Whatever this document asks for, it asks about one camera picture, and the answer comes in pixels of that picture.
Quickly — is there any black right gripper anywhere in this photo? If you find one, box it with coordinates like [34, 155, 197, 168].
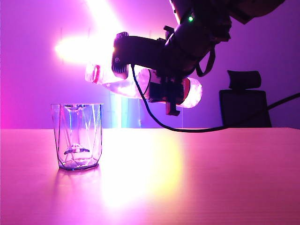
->
[148, 23, 213, 116]

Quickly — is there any clear plastic mineral water bottle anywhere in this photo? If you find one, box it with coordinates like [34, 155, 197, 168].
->
[84, 63, 203, 109]

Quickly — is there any clear faceted glass mug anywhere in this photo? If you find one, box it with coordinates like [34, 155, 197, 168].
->
[51, 103, 105, 172]

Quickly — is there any vertical glowing light strip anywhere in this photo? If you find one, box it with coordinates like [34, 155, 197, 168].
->
[110, 92, 141, 129]

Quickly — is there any black office chair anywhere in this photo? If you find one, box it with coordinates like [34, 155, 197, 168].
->
[219, 69, 272, 128]

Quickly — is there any horizontal glowing light strip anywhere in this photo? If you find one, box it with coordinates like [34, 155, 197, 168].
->
[55, 37, 116, 64]

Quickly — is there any diagonal glowing light strip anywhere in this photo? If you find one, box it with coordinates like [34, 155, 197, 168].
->
[86, 0, 123, 39]

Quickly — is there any thick black camera cable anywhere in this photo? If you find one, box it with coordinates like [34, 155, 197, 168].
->
[130, 64, 300, 134]

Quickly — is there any short black looped cable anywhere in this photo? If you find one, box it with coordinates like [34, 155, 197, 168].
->
[195, 45, 217, 77]

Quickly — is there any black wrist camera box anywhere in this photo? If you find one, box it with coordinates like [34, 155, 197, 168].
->
[111, 31, 166, 80]

